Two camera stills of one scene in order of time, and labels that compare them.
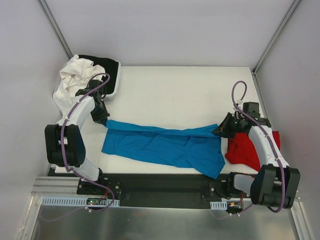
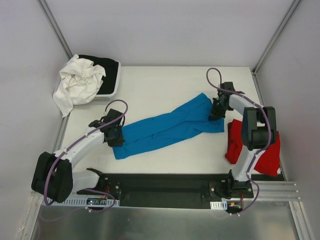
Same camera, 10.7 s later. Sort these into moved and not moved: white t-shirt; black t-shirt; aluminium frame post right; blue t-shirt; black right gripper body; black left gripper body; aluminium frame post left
Moved: black left gripper body; black right gripper body; blue t-shirt
Not moved: white t-shirt; black t-shirt; aluminium frame post left; aluminium frame post right
